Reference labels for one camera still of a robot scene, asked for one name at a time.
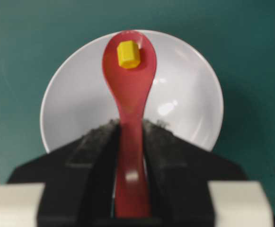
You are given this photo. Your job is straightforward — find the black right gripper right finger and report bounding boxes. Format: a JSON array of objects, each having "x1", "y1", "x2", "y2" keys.
[{"x1": 141, "y1": 118, "x2": 274, "y2": 227}]

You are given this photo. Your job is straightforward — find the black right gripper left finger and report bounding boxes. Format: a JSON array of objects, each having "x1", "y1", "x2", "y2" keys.
[{"x1": 0, "y1": 120, "x2": 119, "y2": 227}]

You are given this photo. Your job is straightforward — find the red plastic spoon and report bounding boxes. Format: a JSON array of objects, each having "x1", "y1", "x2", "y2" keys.
[{"x1": 102, "y1": 30, "x2": 157, "y2": 218}]

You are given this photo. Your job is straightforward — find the yellow hexagonal prism block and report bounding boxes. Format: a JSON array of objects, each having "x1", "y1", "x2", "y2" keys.
[{"x1": 117, "y1": 40, "x2": 141, "y2": 69}]

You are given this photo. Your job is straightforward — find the white bowl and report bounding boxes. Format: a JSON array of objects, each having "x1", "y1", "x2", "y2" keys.
[{"x1": 40, "y1": 30, "x2": 224, "y2": 152}]

